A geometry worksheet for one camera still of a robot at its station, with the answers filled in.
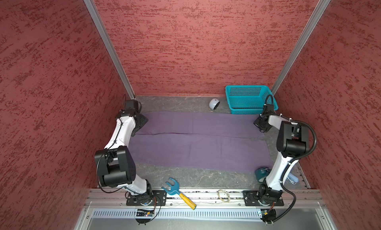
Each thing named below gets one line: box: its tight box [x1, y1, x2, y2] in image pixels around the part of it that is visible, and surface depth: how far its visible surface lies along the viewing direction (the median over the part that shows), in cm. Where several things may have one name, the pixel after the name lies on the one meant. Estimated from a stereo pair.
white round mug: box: [208, 98, 221, 111], surface depth 109 cm
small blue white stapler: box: [286, 172, 300, 185], surface depth 81 cm
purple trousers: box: [127, 112, 274, 172], surface depth 96 cm
